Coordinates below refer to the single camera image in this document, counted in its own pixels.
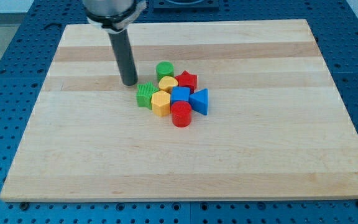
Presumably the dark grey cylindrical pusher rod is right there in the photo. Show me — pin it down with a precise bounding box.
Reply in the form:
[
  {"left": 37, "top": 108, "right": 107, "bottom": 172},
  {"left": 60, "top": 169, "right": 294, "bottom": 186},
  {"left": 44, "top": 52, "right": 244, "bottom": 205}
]
[{"left": 109, "top": 30, "right": 138, "bottom": 86}]

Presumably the yellow heart block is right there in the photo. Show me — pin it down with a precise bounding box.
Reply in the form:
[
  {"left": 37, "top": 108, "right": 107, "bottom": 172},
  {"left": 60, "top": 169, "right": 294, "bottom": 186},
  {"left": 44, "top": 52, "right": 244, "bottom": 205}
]
[{"left": 158, "top": 76, "right": 178, "bottom": 93}]

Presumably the blue cube block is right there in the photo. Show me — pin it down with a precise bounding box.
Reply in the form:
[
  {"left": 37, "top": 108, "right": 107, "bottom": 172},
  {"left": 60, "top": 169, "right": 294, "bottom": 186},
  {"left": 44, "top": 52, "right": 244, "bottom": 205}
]
[{"left": 170, "top": 86, "right": 191, "bottom": 105}]

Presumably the red cylinder block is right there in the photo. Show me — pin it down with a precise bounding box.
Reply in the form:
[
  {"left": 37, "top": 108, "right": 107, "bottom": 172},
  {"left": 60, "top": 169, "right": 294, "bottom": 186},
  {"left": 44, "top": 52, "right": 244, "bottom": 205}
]
[{"left": 171, "top": 101, "right": 192, "bottom": 128}]

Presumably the red star block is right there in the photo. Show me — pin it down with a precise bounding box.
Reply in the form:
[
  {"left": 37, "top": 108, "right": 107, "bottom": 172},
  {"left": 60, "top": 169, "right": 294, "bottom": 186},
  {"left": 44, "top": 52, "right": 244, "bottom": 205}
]
[{"left": 175, "top": 70, "right": 198, "bottom": 94}]

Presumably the light wooden board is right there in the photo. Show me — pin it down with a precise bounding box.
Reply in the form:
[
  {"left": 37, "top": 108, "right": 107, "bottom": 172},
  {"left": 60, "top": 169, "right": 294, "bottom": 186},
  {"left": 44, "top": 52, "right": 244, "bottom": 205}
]
[{"left": 0, "top": 19, "right": 358, "bottom": 202}]

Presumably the green cylinder block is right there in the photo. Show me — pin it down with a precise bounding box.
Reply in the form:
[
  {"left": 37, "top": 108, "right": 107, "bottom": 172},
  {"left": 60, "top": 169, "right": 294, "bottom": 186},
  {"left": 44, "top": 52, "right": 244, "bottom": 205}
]
[{"left": 156, "top": 61, "right": 174, "bottom": 81}]

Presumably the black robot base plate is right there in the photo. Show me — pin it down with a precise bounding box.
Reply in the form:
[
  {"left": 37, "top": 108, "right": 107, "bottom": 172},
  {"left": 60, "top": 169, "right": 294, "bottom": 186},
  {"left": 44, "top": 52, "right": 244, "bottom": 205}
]
[{"left": 149, "top": 0, "right": 219, "bottom": 11}]

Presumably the blue triangle block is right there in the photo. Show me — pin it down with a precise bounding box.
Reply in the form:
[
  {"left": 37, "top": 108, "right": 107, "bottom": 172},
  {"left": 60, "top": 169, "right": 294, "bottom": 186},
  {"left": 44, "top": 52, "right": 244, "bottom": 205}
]
[{"left": 189, "top": 88, "right": 209, "bottom": 115}]

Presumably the green star block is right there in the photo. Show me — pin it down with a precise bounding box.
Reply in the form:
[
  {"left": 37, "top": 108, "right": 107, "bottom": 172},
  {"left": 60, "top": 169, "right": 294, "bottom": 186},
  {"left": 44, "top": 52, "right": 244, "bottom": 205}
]
[{"left": 136, "top": 82, "right": 158, "bottom": 110}]

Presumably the yellow hexagon block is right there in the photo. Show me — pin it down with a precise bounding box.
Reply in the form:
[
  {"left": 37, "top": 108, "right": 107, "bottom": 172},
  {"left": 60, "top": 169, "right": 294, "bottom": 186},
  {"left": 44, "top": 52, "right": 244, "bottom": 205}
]
[{"left": 151, "top": 90, "right": 171, "bottom": 117}]

